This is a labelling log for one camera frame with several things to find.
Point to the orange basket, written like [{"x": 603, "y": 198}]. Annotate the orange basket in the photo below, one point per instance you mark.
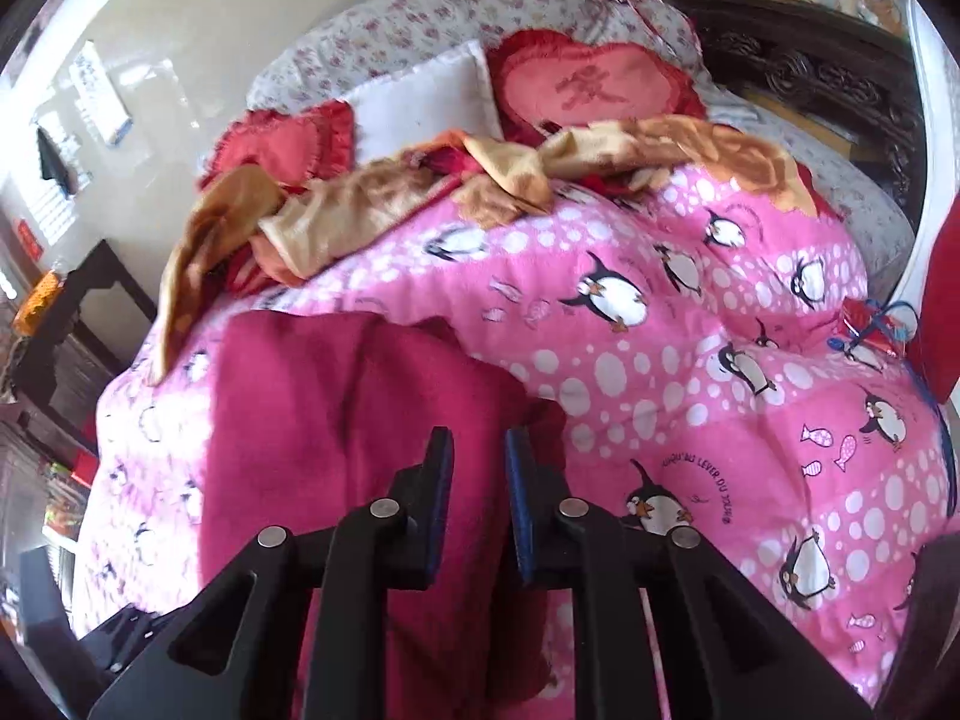
[{"x": 39, "y": 304}]

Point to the grey bed sheet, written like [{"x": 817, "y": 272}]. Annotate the grey bed sheet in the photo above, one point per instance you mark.
[{"x": 817, "y": 165}]

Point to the maroon knit sweater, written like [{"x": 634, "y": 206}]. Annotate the maroon knit sweater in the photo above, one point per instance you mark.
[{"x": 315, "y": 420}]

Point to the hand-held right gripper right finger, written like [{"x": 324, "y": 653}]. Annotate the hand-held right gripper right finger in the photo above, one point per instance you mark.
[{"x": 520, "y": 495}]

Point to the pink penguin print blanket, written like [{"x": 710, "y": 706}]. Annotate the pink penguin print blanket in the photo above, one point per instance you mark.
[{"x": 712, "y": 405}]

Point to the white pillow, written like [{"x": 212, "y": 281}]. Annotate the white pillow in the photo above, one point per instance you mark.
[{"x": 420, "y": 105}]

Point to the dark wooden desk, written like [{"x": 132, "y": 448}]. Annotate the dark wooden desk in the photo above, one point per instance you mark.
[{"x": 82, "y": 330}]

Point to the red cloth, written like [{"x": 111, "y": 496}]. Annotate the red cloth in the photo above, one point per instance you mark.
[{"x": 943, "y": 300}]

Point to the dark wooden headboard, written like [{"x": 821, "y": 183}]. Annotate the dark wooden headboard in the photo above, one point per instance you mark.
[{"x": 817, "y": 67}]

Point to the orange floral blanket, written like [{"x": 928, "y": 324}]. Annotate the orange floral blanket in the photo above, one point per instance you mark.
[{"x": 360, "y": 202}]

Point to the black wall item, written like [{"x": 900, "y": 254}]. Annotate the black wall item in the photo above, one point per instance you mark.
[{"x": 52, "y": 154}]

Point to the white chair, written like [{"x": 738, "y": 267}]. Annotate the white chair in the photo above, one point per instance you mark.
[{"x": 926, "y": 127}]

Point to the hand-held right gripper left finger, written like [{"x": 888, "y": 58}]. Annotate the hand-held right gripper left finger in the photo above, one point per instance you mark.
[{"x": 439, "y": 495}]

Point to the red heart pillow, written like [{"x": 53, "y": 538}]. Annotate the red heart pillow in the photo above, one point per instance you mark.
[
  {"x": 277, "y": 142},
  {"x": 592, "y": 82}
]

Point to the wall calendar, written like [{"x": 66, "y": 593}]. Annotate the wall calendar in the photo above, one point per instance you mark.
[{"x": 101, "y": 94}]

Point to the floral print pillow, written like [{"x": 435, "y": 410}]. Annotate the floral print pillow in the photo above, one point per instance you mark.
[{"x": 420, "y": 22}]

